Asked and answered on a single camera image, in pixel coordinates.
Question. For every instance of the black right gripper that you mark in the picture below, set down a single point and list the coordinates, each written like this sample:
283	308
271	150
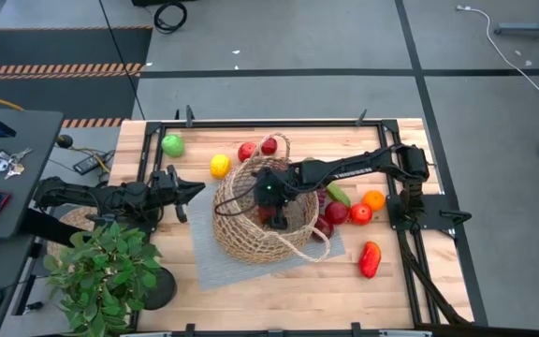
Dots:
279	180

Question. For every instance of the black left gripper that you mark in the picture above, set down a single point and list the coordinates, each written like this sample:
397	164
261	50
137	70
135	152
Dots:
166	187

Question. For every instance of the red orange fruit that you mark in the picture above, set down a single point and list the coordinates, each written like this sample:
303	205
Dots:
265	215

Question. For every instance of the yellow bell pepper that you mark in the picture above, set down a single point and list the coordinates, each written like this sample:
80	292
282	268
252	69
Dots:
220	166

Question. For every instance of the small red apple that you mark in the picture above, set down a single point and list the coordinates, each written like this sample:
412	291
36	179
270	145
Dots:
269	146

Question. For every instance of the red round tomato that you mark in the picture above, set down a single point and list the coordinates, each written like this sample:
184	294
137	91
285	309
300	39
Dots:
360	214

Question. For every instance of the orange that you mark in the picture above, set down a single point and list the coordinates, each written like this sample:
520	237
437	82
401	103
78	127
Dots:
373	200

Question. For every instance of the red bell pepper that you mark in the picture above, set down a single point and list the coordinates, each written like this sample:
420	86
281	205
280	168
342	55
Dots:
370	259

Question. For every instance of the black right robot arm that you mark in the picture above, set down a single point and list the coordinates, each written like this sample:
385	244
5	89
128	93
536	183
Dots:
353	171

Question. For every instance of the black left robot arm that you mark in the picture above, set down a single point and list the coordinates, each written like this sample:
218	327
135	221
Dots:
87	194

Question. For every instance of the green apple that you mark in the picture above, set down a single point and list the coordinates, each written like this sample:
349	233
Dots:
172	145

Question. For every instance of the grey woven placemat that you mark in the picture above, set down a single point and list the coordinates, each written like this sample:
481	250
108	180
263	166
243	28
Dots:
222	271

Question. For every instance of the black plant pot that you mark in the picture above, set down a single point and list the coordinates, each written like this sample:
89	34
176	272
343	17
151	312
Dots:
159	290

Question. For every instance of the black power adapter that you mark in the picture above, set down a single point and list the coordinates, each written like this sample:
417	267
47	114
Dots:
91	163

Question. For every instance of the round woven mat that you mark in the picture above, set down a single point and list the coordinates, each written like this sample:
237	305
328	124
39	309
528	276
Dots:
75	217

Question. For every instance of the green potted plant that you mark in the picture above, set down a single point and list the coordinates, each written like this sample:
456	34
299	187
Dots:
106	281

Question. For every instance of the grey desk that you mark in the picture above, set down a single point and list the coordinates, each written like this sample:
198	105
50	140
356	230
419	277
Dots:
35	140

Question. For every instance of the key bunch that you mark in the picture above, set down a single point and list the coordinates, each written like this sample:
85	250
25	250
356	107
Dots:
14	161

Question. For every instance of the black hazard-striped floor mat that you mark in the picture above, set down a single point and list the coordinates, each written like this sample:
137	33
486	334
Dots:
63	47

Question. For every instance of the grey metal stand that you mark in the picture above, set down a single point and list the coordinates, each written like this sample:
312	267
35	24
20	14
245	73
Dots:
531	31

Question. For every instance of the black aluminium table frame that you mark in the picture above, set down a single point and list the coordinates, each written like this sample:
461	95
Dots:
297	124

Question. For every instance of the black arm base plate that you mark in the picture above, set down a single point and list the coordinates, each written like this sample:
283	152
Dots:
438	208

